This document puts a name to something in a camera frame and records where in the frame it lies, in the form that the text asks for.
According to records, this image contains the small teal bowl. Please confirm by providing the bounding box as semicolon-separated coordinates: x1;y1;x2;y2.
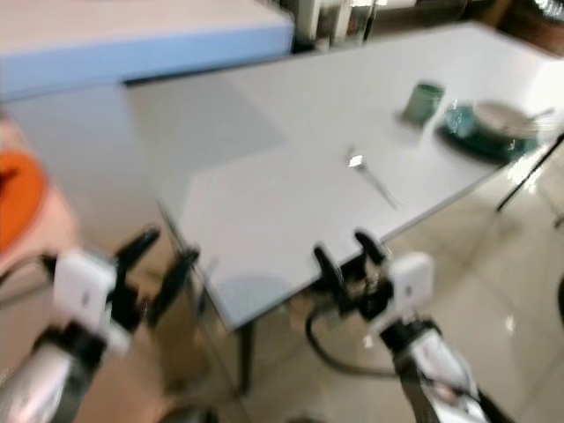
445;101;481;140

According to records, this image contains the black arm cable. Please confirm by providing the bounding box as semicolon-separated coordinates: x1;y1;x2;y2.
304;307;402;382
0;254;58;287

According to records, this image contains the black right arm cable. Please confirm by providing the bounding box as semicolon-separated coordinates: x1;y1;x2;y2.
304;307;402;382

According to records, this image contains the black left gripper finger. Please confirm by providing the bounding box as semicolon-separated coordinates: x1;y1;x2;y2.
148;249;199;327
120;227;161;270

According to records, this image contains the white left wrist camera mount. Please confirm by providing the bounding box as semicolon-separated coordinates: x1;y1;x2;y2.
53;249;133;353

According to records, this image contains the thin black chair leg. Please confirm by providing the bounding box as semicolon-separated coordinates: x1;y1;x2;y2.
496;132;564;214

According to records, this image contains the pale pink side table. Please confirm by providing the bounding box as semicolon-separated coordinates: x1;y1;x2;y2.
0;119;80;305

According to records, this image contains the silver metal spoon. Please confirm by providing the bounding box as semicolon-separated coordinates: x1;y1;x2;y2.
344;145;402;211

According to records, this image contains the dark metal table leg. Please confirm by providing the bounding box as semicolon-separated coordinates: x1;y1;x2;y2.
159;203;256;395

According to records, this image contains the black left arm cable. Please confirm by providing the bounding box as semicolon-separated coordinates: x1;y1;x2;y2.
0;254;58;287

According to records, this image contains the orange round plate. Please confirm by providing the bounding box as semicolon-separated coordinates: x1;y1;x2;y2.
0;150;48;252

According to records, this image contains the light blue counter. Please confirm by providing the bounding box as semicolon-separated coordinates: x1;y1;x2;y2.
0;0;296;100

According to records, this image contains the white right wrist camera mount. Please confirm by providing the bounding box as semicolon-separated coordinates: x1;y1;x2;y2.
375;253;435;331

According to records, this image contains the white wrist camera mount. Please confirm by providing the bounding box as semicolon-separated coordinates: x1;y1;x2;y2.
375;253;435;331
53;249;133;353

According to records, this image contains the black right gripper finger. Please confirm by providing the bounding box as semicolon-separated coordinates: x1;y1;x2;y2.
313;245;353;314
352;229;387;267

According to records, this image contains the chrome chair frame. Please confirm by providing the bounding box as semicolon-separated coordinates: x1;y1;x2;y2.
295;0;387;51

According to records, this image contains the green ceramic cup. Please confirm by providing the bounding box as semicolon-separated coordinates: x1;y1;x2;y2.
403;81;446;124

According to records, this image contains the teal flat plate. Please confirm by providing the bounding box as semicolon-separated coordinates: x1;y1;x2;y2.
436;119;543;164

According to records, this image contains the beige ceramic bowl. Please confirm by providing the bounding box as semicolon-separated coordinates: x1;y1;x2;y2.
474;100;545;140

